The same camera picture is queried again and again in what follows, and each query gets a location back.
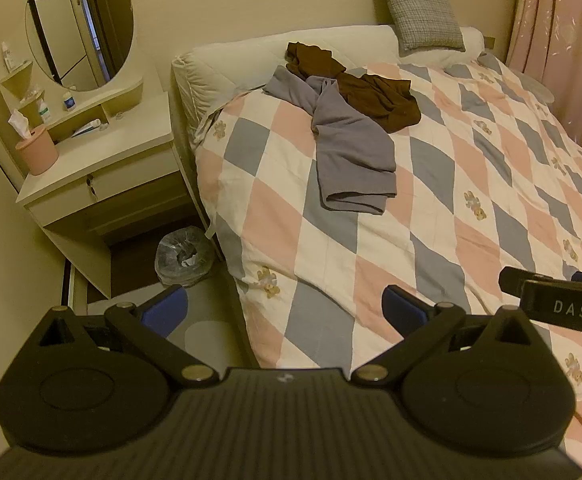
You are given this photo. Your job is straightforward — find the pink grey checkered quilt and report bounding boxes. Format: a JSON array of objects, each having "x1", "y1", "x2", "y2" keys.
[{"x1": 193, "y1": 50, "x2": 582, "y2": 472}]

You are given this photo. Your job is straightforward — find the oval mirror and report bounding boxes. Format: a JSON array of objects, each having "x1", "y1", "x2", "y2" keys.
[{"x1": 24, "y1": 0, "x2": 135, "y2": 93}]

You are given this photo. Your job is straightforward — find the grey plaid cushion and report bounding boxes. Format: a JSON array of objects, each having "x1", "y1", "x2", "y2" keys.
[{"x1": 368, "y1": 0, "x2": 467, "y2": 57}]

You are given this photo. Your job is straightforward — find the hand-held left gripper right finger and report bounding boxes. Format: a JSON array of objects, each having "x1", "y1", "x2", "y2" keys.
[{"x1": 351, "y1": 284, "x2": 540, "y2": 386}]

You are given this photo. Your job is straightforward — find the patterned floor rug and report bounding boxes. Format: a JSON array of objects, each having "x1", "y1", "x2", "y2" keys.
[{"x1": 86, "y1": 260, "x2": 258, "y2": 367}]

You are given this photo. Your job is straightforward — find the pink tissue box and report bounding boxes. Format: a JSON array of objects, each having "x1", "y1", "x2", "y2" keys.
[{"x1": 14, "y1": 125, "x2": 61, "y2": 177}]

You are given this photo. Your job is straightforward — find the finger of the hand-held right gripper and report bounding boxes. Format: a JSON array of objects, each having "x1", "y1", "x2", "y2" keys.
[{"x1": 499, "y1": 265, "x2": 582, "y2": 301}]

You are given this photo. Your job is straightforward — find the grey purple garment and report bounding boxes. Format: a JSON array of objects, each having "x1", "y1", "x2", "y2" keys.
[{"x1": 263, "y1": 66, "x2": 398, "y2": 216}]

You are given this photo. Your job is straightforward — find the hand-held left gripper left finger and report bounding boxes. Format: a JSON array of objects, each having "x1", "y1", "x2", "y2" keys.
[{"x1": 38, "y1": 284, "x2": 218, "y2": 387}]

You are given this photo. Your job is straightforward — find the toothpaste tube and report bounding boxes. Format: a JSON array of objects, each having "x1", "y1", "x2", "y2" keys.
[{"x1": 70, "y1": 118, "x2": 102, "y2": 137}]

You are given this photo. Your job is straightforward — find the white tissue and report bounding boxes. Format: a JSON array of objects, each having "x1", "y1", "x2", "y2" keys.
[{"x1": 7, "y1": 108, "x2": 35, "y2": 140}]

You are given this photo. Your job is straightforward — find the cream dressing table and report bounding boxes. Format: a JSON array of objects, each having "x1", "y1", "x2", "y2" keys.
[{"x1": 0, "y1": 49, "x2": 210, "y2": 301}]

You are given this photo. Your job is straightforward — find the pink curtain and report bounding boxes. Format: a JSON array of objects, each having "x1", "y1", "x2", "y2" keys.
[{"x1": 505, "y1": 0, "x2": 582, "y2": 162}]

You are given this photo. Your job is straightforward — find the trash bin with clear bag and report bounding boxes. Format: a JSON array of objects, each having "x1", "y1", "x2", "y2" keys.
[{"x1": 154, "y1": 226, "x2": 216, "y2": 289}]

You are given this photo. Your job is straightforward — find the white pillow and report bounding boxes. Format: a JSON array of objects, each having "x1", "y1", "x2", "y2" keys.
[{"x1": 171, "y1": 25, "x2": 486, "y2": 157}]

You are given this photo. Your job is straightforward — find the brown garment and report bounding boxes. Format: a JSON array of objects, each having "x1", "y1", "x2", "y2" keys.
[{"x1": 285, "y1": 41, "x2": 422, "y2": 135}]

